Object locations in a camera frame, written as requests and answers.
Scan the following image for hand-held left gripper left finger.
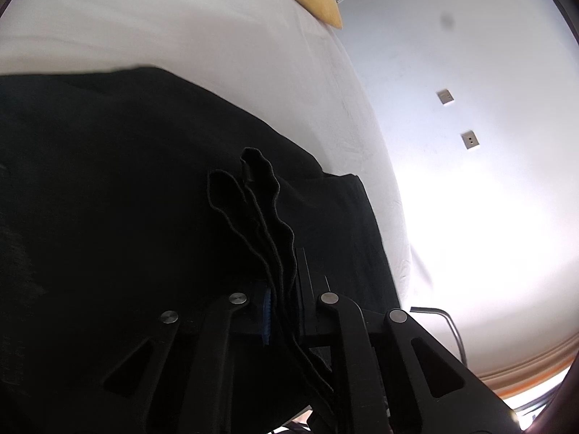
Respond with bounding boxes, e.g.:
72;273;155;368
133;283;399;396
102;282;273;434

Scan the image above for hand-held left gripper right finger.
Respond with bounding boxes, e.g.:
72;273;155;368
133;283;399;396
294;246;522;434

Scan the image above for black denim pants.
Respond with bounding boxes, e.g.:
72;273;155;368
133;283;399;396
0;67;401;434

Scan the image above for bent metal tube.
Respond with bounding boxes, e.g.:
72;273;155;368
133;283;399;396
409;306;468;365

